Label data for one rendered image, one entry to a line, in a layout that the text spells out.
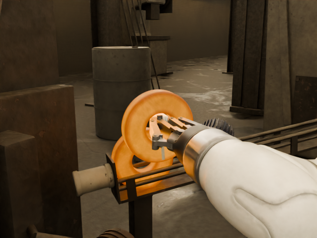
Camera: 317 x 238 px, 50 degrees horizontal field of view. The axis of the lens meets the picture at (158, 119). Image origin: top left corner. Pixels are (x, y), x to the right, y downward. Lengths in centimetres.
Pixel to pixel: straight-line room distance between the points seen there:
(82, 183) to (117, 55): 243
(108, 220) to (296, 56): 191
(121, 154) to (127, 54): 240
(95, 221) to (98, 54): 174
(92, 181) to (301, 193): 53
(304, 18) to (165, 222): 186
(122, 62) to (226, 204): 281
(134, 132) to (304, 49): 234
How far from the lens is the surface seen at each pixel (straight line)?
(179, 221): 196
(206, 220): 198
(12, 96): 84
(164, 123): 64
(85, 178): 81
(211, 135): 50
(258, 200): 38
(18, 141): 74
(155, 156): 73
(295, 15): 295
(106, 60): 320
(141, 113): 68
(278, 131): 108
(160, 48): 855
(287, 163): 41
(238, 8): 458
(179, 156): 54
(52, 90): 90
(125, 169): 83
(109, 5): 476
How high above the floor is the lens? 101
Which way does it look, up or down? 14 degrees down
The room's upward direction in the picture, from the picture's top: straight up
